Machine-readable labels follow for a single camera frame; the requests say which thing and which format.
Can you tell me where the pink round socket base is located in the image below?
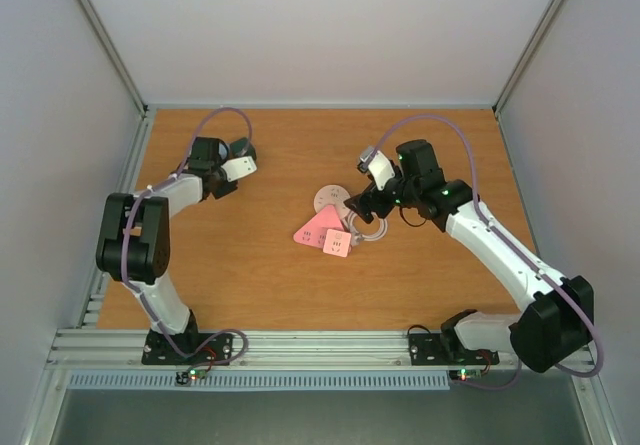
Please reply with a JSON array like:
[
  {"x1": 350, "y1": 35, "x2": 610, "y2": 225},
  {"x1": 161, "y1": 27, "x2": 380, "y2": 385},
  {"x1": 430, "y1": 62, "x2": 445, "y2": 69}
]
[{"x1": 313, "y1": 184, "x2": 351, "y2": 219}]

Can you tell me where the pink cube socket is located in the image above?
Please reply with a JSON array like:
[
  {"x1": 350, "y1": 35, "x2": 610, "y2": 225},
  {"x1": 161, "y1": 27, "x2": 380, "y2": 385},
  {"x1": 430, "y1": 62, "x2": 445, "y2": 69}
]
[{"x1": 322, "y1": 229, "x2": 352, "y2": 258}]

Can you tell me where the dark green cube socket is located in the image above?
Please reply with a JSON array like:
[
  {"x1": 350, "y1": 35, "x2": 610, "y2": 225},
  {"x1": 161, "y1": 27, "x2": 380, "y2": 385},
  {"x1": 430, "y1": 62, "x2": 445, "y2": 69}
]
[{"x1": 229, "y1": 137, "x2": 257, "y2": 161}]

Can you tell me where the pink triangular power strip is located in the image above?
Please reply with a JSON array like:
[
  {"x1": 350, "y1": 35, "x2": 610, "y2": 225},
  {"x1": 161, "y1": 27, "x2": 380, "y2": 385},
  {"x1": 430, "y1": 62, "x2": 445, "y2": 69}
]
[{"x1": 293, "y1": 204, "x2": 344, "y2": 249}]

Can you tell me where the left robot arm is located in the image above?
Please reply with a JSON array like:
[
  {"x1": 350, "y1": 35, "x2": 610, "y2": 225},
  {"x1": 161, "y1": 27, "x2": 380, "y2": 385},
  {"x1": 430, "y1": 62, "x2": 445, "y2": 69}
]
[{"x1": 95, "y1": 136, "x2": 257, "y2": 363}]

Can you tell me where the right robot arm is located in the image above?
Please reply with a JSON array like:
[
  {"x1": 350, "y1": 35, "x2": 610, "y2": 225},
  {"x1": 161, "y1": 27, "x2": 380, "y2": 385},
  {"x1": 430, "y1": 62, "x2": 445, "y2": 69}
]
[{"x1": 345, "y1": 139, "x2": 595, "y2": 373}]

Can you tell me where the white power plug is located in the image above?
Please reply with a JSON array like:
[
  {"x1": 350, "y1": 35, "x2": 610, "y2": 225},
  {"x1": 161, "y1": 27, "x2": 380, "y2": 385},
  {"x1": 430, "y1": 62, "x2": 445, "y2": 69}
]
[{"x1": 351, "y1": 233, "x2": 364, "y2": 246}]

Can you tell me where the right controller board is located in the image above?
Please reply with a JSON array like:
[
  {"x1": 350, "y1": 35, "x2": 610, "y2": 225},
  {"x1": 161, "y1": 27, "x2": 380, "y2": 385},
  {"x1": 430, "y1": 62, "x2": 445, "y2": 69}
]
[{"x1": 449, "y1": 368, "x2": 486, "y2": 382}]

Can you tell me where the controller board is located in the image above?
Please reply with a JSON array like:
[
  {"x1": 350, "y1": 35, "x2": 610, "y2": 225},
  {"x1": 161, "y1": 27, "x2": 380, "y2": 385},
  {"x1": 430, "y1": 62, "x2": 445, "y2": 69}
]
[
  {"x1": 449, "y1": 368, "x2": 486, "y2": 382},
  {"x1": 174, "y1": 369, "x2": 208, "y2": 386}
]

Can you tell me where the left controller board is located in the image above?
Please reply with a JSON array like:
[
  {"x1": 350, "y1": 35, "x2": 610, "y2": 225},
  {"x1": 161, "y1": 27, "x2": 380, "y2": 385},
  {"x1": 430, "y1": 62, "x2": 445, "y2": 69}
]
[{"x1": 174, "y1": 369, "x2": 208, "y2": 386}]

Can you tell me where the white coiled power cable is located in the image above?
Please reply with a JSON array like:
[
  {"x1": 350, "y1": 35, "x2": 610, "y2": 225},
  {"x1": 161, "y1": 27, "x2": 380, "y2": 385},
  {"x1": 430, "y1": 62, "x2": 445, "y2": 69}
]
[{"x1": 345, "y1": 212, "x2": 389, "y2": 242}]

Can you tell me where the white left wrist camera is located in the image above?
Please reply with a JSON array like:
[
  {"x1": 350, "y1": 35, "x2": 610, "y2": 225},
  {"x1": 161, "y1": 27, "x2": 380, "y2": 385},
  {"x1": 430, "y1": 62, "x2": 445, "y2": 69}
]
[{"x1": 221, "y1": 155, "x2": 257, "y2": 182}]

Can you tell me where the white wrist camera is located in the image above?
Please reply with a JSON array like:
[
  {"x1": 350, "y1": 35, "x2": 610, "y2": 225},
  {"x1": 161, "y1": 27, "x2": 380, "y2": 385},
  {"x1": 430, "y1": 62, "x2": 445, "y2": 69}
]
[
  {"x1": 221, "y1": 155, "x2": 257, "y2": 182},
  {"x1": 357, "y1": 146, "x2": 396, "y2": 191}
]

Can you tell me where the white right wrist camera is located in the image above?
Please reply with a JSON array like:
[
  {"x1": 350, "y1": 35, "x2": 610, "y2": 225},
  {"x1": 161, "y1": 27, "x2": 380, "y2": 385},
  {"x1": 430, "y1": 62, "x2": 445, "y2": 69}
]
[{"x1": 357, "y1": 146, "x2": 396, "y2": 191}]

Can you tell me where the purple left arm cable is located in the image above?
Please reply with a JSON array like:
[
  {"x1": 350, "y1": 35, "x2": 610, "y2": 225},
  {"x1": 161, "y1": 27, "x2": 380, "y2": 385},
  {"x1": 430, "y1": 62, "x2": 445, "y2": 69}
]
[{"x1": 119, "y1": 107, "x2": 254, "y2": 366}]

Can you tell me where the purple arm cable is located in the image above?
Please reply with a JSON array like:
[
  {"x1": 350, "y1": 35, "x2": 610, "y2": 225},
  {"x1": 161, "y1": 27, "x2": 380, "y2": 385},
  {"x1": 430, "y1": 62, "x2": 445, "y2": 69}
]
[
  {"x1": 119, "y1": 107, "x2": 254, "y2": 366},
  {"x1": 367, "y1": 114, "x2": 607, "y2": 392}
]

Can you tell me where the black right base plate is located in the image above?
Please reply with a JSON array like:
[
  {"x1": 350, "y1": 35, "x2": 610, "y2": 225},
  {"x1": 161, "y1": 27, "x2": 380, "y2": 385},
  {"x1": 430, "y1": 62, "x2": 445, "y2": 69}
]
[{"x1": 406, "y1": 325, "x2": 500, "y2": 366}]

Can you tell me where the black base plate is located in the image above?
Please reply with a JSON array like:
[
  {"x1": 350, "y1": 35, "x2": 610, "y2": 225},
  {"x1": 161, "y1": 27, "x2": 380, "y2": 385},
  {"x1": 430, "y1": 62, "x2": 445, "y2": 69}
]
[
  {"x1": 406, "y1": 325, "x2": 500, "y2": 366},
  {"x1": 141, "y1": 329, "x2": 249, "y2": 366}
]

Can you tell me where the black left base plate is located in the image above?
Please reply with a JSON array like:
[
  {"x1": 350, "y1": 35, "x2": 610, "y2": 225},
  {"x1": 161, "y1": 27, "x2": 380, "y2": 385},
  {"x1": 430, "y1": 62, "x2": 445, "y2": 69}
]
[{"x1": 141, "y1": 329, "x2": 249, "y2": 366}]

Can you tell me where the grey slotted cable duct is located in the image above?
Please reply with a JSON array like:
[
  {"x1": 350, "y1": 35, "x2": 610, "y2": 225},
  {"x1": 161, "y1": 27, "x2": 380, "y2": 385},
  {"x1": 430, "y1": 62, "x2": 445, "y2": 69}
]
[{"x1": 68, "y1": 370, "x2": 450, "y2": 392}]

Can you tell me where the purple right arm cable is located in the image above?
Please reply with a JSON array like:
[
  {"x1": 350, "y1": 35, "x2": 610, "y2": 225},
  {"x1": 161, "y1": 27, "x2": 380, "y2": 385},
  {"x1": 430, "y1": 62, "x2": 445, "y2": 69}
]
[{"x1": 367, "y1": 114, "x2": 607, "y2": 392}]

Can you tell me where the aluminium front rail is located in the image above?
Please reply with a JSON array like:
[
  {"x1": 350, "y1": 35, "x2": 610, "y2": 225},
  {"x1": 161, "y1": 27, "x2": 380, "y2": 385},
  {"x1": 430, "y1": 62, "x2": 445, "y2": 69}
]
[{"x1": 45, "y1": 328, "x2": 596, "y2": 370}]

